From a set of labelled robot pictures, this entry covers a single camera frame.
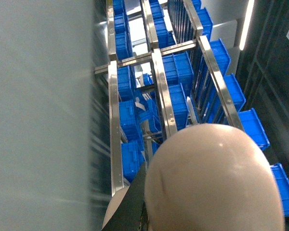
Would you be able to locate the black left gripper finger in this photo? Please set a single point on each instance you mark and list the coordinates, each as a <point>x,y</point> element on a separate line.
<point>131,214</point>

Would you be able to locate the blue bins on metal shelf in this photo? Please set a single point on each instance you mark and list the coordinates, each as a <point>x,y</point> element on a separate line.
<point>133,153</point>

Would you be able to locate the stainless steel shelf rack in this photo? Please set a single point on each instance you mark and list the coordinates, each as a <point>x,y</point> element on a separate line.
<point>187,75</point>

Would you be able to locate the beige plastic dustpan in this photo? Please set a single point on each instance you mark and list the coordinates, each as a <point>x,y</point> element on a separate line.
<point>211,177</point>

